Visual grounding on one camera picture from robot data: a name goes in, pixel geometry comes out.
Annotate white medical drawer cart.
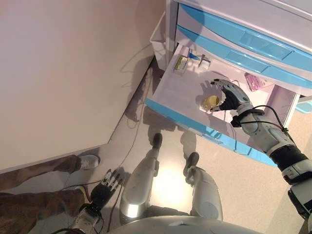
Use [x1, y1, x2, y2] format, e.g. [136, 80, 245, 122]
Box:
[150, 0, 312, 168]

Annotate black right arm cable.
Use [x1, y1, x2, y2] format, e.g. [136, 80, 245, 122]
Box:
[231, 104, 297, 144]

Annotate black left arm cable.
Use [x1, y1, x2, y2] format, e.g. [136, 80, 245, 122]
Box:
[51, 179, 118, 234]

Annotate white cart side bin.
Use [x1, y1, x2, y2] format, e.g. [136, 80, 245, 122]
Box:
[150, 17, 171, 70]

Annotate yellow medicine bottle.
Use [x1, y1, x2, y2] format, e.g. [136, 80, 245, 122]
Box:
[199, 95, 221, 113]

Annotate white blue medicine box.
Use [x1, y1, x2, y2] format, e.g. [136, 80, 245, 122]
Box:
[189, 50, 212, 73]

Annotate white sneaker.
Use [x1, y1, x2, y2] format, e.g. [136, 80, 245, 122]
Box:
[79, 154, 101, 171]

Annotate light blue cart bin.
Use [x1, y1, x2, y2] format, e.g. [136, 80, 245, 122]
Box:
[294, 96, 312, 114]

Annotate metal tweezers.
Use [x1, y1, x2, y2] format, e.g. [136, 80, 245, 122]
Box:
[198, 54, 208, 69]

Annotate silver left robot leg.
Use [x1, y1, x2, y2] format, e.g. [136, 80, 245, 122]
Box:
[118, 133, 163, 226]

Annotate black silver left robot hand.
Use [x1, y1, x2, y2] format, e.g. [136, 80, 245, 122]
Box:
[90, 169, 124, 211]

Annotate pink blister pack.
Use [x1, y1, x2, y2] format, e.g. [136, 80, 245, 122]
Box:
[244, 72, 268, 92]

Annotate small white medicine box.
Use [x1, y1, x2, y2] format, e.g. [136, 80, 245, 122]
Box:
[178, 44, 193, 59]

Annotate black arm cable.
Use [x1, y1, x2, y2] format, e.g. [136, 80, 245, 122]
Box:
[231, 104, 297, 144]
[51, 179, 118, 234]

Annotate silver robot torso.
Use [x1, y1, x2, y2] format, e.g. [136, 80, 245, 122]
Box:
[107, 206, 266, 234]

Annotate green white medicine box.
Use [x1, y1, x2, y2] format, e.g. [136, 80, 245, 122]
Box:
[173, 55, 192, 77]

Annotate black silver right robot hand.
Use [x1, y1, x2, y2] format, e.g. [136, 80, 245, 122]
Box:
[210, 78, 252, 113]

